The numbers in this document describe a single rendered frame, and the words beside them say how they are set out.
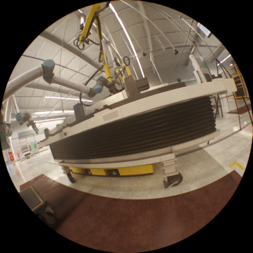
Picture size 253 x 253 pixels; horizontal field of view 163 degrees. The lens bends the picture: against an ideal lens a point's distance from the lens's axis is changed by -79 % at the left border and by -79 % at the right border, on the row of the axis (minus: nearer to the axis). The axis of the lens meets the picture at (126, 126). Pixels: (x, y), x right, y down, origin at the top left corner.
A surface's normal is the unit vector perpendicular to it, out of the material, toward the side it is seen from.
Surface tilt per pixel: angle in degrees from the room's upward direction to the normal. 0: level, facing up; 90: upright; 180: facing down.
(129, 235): 0
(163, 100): 90
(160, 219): 0
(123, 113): 90
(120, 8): 176
